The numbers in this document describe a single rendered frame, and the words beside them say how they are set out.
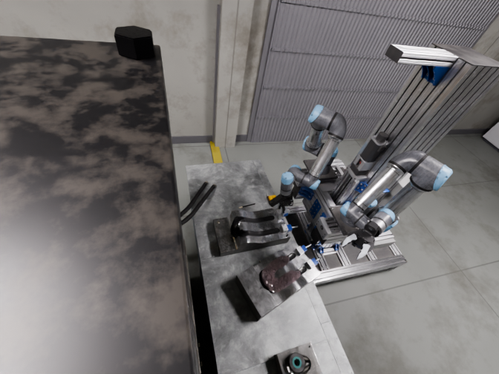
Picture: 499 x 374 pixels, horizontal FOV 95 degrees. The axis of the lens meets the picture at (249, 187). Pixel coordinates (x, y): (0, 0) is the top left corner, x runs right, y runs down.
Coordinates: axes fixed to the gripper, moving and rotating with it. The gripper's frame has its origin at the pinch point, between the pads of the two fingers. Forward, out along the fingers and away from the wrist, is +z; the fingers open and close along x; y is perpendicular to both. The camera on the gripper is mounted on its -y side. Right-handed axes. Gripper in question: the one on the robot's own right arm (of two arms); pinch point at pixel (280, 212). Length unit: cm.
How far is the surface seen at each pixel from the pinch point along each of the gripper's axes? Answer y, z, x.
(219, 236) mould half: -46.6, 2.4, -5.4
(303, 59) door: 101, -46, 183
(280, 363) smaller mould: -32, 14, -81
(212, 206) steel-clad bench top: -46, 4, 24
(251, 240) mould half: -27.0, 0.1, -16.2
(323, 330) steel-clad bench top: 0, 25, -72
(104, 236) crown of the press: -63, -106, -77
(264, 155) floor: 50, 79, 171
